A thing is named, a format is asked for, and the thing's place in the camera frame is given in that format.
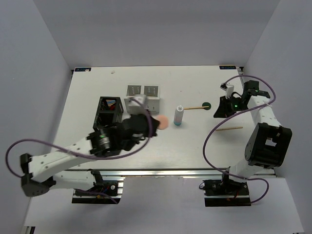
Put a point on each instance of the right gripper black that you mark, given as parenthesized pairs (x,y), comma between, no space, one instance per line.
(223,110)

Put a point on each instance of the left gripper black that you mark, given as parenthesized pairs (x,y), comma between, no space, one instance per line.
(155,123)

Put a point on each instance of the peach round powder puff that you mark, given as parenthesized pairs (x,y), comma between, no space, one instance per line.
(163,122)

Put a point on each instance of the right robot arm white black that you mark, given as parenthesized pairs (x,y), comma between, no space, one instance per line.
(269,142)

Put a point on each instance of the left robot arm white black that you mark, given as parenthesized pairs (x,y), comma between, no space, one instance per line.
(51,171)

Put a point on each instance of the gold makeup pencil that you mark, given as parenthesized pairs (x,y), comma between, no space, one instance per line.
(229,128)
(196,108)

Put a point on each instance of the white spray bottle teal base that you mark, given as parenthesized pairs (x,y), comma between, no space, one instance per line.
(179,111)

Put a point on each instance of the white slotted organizer box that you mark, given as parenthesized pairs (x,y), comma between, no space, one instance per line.
(150,91)

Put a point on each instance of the blue label sticker right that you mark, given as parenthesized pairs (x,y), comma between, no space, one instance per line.
(227,67)

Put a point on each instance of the blue label sticker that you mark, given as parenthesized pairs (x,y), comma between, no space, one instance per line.
(227,67)
(83,69)

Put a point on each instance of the black mesh organizer box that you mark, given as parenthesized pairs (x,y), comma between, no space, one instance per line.
(109,110)

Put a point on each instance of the blue label sticker left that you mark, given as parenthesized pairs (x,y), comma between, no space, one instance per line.
(83,69)

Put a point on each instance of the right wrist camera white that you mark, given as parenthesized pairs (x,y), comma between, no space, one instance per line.
(229,89)

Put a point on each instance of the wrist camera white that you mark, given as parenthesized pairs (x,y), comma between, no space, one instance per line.
(229,89)
(136,105)

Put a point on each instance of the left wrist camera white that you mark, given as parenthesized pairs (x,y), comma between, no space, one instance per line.
(136,105)

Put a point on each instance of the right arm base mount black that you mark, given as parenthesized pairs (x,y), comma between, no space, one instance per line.
(220,194)

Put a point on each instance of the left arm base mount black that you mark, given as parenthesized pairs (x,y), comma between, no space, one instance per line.
(109,191)

